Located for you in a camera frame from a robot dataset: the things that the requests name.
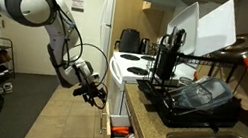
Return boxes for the white electric stove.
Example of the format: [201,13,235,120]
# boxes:
[99,48,199,129]

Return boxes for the dark grey floor mat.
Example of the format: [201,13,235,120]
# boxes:
[0,66,63,138]

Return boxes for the black utensil caddy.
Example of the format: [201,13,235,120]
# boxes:
[154,45,180,82]

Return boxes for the black wire dish rack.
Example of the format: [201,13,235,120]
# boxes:
[130,28,248,138]

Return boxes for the black pan orange handle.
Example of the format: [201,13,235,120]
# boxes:
[204,26,248,85]

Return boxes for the orange utensil handle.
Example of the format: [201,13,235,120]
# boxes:
[109,124,131,138]

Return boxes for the white refrigerator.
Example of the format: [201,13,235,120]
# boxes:
[87,0,123,99]

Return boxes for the wooden drawer with utensils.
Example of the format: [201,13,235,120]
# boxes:
[96,99,142,138]

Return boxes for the black electric kettle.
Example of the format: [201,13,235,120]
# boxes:
[138,36,153,56]

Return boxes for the clear glass food container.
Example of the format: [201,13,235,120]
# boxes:
[160,68,237,124]

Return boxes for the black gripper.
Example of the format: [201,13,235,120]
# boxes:
[69,77,111,112]

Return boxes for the grey sneaker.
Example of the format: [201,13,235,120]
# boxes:
[0,80,15,95]

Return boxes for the black handled kitchen knives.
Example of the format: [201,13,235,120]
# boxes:
[166,25,189,55]

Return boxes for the white square plate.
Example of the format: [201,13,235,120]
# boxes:
[191,0,244,64]
[162,0,205,58]

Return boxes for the tall wooden side panel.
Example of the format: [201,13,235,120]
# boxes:
[102,0,168,68]

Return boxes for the white door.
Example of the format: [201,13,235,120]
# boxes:
[0,0,68,81]

